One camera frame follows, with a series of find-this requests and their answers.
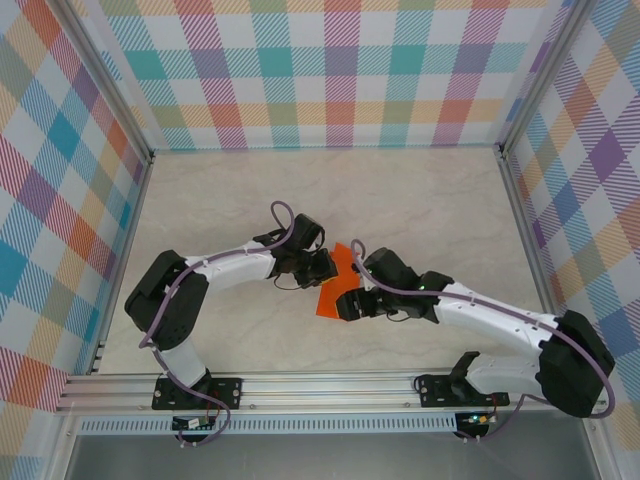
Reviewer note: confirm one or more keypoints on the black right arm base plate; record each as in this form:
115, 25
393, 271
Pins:
435, 392

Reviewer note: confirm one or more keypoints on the orange paper sheet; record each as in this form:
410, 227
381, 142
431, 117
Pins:
347, 272

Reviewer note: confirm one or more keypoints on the long aluminium mounting rail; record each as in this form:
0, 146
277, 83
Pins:
325, 390

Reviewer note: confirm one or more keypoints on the grey metal sheet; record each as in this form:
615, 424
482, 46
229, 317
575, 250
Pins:
325, 457

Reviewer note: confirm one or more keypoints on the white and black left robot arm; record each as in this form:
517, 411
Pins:
230, 270

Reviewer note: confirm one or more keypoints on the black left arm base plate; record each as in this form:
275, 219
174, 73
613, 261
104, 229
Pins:
230, 392

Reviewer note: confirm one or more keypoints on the small circuit board with LED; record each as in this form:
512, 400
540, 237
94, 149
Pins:
477, 419

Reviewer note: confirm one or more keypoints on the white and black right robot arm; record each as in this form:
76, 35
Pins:
495, 320

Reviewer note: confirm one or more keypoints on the aluminium side rail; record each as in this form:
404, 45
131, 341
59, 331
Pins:
535, 260
124, 260

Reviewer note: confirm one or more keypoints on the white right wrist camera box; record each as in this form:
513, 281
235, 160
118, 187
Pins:
367, 284

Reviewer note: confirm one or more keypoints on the aluminium frame post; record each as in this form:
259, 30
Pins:
107, 85
545, 75

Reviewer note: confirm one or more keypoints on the small black circuit board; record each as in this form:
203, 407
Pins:
190, 424

